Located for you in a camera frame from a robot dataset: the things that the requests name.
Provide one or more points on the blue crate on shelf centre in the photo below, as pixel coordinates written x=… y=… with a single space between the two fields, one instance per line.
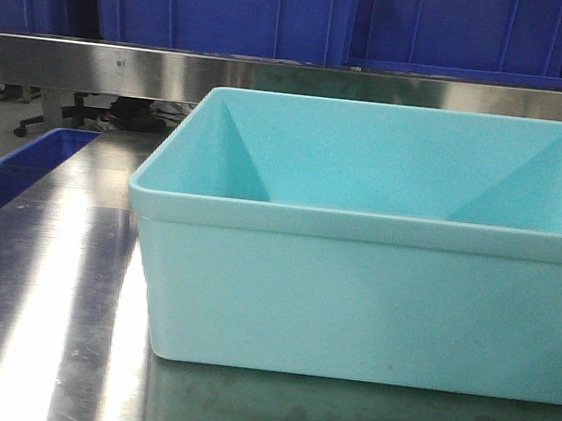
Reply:
x=505 y=41

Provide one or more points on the light turquoise plastic tub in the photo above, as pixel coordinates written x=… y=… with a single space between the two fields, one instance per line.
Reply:
x=356 y=240

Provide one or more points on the black office chair base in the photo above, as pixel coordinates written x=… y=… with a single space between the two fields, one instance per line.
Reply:
x=55 y=113

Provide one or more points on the blue bin beside table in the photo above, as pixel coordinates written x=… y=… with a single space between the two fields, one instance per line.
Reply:
x=26 y=165

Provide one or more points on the stainless steel shelf rail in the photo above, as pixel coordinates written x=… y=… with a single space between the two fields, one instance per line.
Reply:
x=178 y=76

